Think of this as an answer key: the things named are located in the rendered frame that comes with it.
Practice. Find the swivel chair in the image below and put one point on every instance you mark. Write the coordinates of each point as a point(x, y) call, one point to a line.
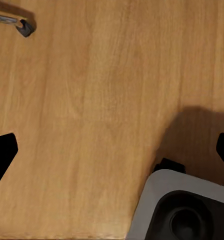
point(21, 25)

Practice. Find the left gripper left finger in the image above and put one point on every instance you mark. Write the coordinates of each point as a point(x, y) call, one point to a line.
point(8, 150)

